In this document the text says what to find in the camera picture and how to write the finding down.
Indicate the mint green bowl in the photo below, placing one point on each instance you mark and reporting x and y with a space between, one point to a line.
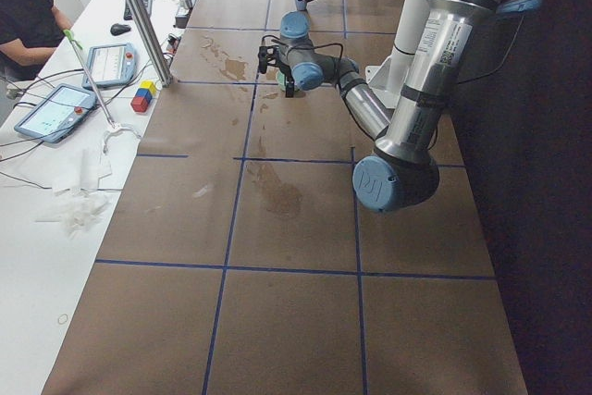
281 81

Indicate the red blue yellow cube block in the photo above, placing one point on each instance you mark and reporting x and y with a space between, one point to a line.
143 97

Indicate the black computer mouse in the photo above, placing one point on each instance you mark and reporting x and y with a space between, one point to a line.
119 29

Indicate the far teach pendant tablet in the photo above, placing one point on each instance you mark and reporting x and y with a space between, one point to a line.
112 65

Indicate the teach pendant tablet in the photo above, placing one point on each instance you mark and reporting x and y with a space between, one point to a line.
58 114
112 65

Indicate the long metal reacher grabber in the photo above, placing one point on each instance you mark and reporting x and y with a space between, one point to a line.
113 127

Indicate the near teach pendant tablet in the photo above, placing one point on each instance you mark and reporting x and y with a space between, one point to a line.
58 114

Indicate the crumpled white tissue paper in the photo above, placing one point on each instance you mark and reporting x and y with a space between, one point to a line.
77 204

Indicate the seated man black shirt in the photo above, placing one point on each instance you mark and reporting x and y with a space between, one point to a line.
31 30

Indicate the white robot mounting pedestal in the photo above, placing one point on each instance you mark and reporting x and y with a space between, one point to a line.
387 79

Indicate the aluminium frame post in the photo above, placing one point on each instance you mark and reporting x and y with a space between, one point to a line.
151 43

